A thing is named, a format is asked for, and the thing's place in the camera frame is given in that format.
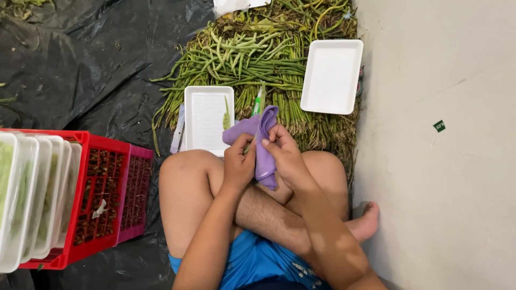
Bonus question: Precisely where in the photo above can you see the red plastic crate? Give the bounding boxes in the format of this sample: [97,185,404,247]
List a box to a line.
[0,128,132,271]

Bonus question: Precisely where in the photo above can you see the person's right leg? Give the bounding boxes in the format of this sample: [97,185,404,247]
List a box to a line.
[258,150,350,221]

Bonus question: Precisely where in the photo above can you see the person's left hand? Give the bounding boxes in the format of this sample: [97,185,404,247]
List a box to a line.
[223,133,257,191]

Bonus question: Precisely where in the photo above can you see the purple microfibre cloth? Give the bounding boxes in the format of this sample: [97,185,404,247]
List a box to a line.
[222,105,280,191]

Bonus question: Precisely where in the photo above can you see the white paper sheet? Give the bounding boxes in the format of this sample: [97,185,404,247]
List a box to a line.
[212,0,272,18]

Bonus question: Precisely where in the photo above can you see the lilac plastic strip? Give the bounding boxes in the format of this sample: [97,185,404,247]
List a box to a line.
[169,104,187,155]

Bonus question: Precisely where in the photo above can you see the green and white cutter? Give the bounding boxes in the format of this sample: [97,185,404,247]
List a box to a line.
[251,86,263,118]

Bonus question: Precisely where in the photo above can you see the smooth white foam tray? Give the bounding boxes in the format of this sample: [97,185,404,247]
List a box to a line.
[300,39,364,115]

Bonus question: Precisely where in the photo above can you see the heap of green long beans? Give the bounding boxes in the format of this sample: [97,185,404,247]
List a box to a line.
[150,0,360,178]

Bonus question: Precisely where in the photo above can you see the person's leg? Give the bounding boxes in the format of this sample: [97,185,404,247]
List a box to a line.
[258,150,350,221]
[158,149,380,259]

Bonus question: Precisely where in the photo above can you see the person's left leg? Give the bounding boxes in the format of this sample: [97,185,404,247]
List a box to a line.
[158,149,380,259]

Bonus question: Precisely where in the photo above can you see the magenta plastic crate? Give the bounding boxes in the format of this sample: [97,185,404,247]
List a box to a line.
[116,144,155,246]

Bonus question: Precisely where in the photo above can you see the heap of leaf scraps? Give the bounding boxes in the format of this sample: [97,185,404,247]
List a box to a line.
[0,0,55,21]

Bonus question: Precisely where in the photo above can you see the person's right hand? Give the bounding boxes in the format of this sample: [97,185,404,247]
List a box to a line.
[261,124,320,195]

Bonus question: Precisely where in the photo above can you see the ribbed white foam tray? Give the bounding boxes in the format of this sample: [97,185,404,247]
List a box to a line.
[184,86,235,158]

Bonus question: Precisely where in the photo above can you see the blue shorts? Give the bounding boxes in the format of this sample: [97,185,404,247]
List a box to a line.
[168,229,334,290]

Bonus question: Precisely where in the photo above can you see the row of wrapped bean trays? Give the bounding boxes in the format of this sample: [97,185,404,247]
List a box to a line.
[0,132,84,274]

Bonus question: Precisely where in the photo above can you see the black plastic sheet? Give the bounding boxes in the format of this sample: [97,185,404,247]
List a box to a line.
[0,0,219,290]

